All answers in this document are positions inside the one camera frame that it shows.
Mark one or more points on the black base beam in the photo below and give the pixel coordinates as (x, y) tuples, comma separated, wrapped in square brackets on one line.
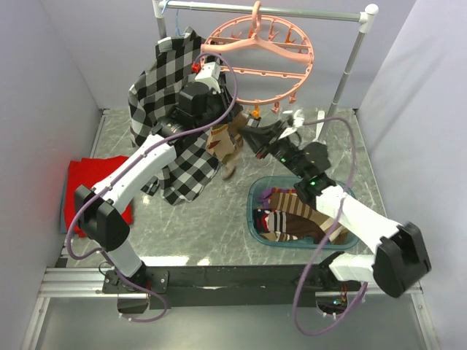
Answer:
[(242, 285)]

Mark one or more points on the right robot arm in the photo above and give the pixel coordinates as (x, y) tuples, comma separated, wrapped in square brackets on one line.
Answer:
[(398, 257)]

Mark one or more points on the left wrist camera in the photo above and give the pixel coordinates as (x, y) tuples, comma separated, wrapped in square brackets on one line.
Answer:
[(209, 75)]

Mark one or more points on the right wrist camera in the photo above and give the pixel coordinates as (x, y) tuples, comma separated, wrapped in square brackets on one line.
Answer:
[(294, 120)]

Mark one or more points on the beige striped sock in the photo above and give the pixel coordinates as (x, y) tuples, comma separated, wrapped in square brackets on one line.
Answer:
[(220, 143), (230, 160)]

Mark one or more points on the brown striped sock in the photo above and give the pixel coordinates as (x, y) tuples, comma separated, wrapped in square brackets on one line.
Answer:
[(283, 217)]

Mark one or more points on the metal clothes rack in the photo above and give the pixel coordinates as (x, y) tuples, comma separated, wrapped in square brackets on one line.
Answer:
[(365, 19)]

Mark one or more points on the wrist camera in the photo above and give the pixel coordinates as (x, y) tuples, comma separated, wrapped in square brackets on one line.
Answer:
[(209, 75), (294, 120)]

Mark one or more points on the black white checkered shirt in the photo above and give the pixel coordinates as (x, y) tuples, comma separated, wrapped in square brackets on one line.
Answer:
[(150, 98)]

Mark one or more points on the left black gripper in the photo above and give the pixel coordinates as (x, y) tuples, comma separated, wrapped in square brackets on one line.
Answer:
[(225, 99)]

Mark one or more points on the pink round clip hanger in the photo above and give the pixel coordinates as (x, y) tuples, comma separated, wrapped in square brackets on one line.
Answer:
[(274, 56)]

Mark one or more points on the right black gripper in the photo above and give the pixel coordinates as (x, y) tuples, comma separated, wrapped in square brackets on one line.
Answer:
[(260, 138)]

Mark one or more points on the blue wire hanger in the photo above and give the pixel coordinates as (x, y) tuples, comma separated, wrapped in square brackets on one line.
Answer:
[(177, 23)]

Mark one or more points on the teal plastic basket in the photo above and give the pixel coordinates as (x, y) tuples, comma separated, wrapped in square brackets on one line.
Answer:
[(256, 191)]

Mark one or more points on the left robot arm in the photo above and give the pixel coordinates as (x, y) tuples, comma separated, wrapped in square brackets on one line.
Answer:
[(99, 208)]

